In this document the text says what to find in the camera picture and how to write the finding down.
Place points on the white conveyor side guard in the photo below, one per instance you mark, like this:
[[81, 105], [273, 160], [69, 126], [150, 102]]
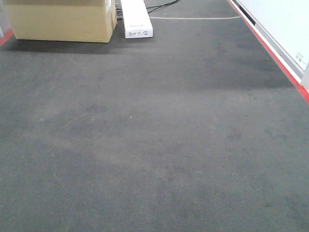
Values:
[[282, 28]]

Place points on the long white carton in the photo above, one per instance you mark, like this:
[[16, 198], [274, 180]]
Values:
[[136, 20]]

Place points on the brown cardboard box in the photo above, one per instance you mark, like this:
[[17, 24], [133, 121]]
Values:
[[62, 20]]

